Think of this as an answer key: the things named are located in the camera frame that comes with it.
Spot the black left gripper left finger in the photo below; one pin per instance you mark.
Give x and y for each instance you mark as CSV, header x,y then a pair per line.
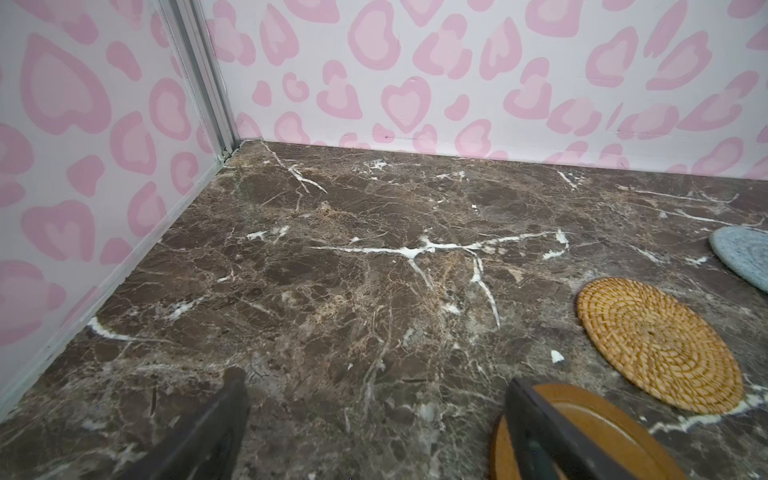
x,y
207,444

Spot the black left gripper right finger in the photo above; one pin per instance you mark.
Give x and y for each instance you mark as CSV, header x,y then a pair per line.
x,y
547,445

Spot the brown wooden round coaster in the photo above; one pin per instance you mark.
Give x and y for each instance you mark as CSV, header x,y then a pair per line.
x,y
622,438

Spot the woven rattan round coaster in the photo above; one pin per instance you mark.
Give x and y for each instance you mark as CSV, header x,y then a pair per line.
x,y
660,345

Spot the blue-grey woven round coaster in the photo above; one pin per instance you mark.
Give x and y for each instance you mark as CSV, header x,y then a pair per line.
x,y
744,251

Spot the aluminium frame corner post left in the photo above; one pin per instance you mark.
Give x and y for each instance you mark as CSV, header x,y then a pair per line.
x,y
192,43

